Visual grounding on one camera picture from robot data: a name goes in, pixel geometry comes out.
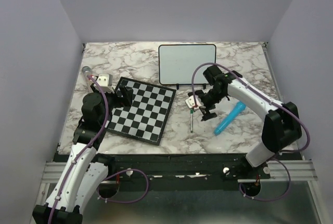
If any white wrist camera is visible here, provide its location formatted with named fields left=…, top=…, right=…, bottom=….
left=185, top=95, right=202, bottom=111
left=97, top=73, right=114, bottom=93

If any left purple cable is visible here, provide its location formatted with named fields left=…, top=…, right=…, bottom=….
left=48, top=74, right=150, bottom=224

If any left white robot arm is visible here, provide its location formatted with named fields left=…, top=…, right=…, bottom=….
left=32, top=86, right=133, bottom=223

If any white green marker pen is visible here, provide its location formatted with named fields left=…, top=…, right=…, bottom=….
left=190, top=109, right=194, bottom=133

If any wire whiteboard stand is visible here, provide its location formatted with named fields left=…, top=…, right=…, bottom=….
left=176, top=83, right=208, bottom=90

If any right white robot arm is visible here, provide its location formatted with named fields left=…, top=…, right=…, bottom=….
left=185, top=63, right=304, bottom=178

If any glittery silver tube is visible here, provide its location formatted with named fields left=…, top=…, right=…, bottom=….
left=81, top=66, right=97, bottom=87

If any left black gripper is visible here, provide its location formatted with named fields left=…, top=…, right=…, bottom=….
left=91, top=83, right=133, bottom=125

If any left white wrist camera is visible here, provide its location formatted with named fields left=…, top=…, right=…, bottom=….
left=97, top=73, right=114, bottom=93

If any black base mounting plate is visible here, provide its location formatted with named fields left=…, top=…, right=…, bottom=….
left=53, top=152, right=305, bottom=192

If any black framed whiteboard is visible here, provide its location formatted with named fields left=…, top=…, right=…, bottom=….
left=158, top=44, right=216, bottom=85

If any black and white chessboard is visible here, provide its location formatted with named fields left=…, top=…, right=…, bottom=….
left=108, top=77, right=176, bottom=146

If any aluminium frame rail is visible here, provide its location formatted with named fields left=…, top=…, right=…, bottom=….
left=42, top=160, right=318, bottom=183

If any blue cylindrical tube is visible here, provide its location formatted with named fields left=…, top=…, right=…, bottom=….
left=214, top=101, right=246, bottom=136

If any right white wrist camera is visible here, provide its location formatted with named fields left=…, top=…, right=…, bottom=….
left=185, top=95, right=202, bottom=111

